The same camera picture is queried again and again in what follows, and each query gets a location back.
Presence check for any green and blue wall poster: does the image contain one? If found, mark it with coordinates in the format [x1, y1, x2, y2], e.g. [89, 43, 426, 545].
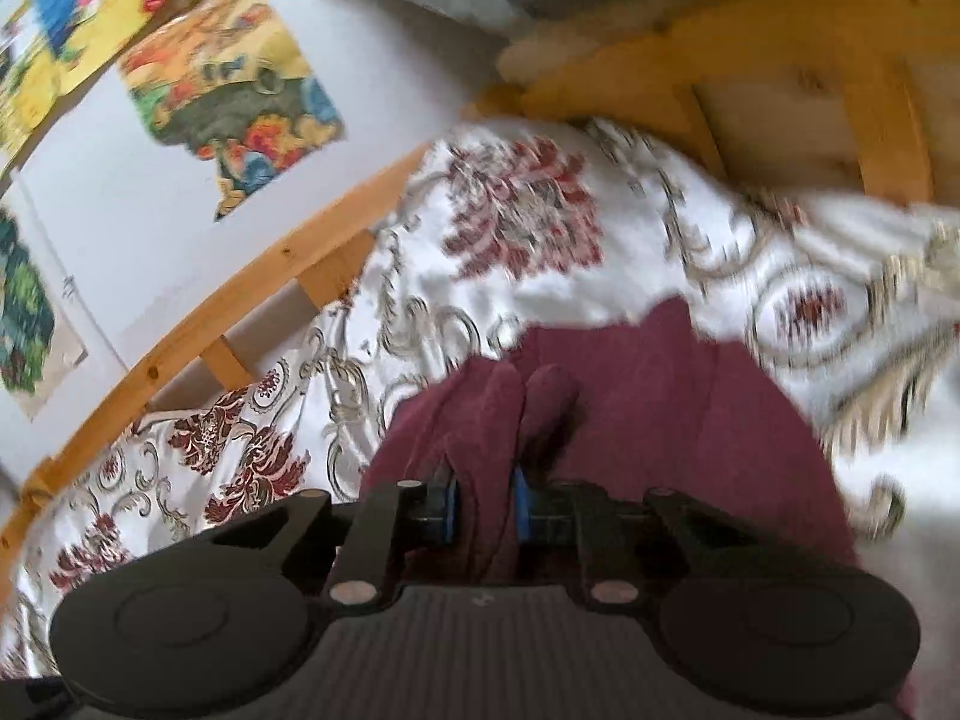
[0, 191, 89, 422]

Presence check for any blue and yellow wall poster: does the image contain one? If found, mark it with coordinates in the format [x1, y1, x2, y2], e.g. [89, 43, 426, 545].
[0, 0, 290, 162]

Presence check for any white floral bedspread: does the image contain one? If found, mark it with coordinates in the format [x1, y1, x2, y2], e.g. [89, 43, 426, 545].
[0, 114, 960, 680]

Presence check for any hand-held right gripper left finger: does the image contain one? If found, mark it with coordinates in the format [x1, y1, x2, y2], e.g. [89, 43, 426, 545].
[196, 471, 461, 610]

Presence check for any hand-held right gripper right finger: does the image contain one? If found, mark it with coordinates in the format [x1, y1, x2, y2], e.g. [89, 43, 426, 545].
[512, 469, 760, 610]

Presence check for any orange and yellow wall poster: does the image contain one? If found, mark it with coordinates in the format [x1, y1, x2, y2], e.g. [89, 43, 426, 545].
[118, 0, 350, 223]

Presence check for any maroon long-sleeve shirt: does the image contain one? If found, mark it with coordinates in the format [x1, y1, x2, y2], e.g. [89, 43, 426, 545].
[358, 297, 920, 720]

